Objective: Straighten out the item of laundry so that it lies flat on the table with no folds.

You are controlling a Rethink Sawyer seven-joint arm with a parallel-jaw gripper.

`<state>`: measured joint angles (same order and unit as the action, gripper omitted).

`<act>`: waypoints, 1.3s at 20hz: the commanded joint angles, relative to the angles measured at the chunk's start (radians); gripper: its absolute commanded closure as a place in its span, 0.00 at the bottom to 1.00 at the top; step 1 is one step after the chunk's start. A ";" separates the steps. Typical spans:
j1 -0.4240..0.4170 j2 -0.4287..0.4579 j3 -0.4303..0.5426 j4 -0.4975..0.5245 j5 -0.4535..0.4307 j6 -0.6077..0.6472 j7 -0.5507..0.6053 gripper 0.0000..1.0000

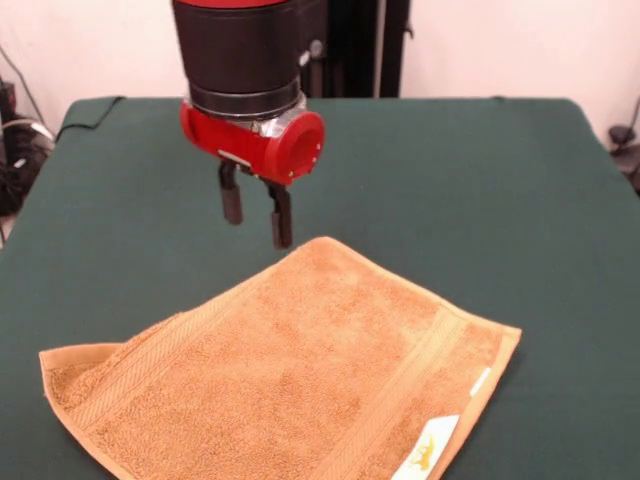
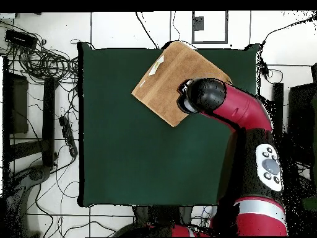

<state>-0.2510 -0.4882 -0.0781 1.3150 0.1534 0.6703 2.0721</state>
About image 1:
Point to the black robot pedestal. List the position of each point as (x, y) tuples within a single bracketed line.
[(360, 47)]

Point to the dark green table cloth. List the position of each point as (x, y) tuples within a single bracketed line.
[(450, 200)]

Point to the black device with light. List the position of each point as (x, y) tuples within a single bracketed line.
[(7, 95)]

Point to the black plug adapter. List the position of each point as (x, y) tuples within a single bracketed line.
[(620, 135)]

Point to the tan terry towel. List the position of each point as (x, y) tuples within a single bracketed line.
[(300, 375)]

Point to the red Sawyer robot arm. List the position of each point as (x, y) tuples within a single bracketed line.
[(240, 50)]

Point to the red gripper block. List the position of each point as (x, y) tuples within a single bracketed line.
[(235, 142)]

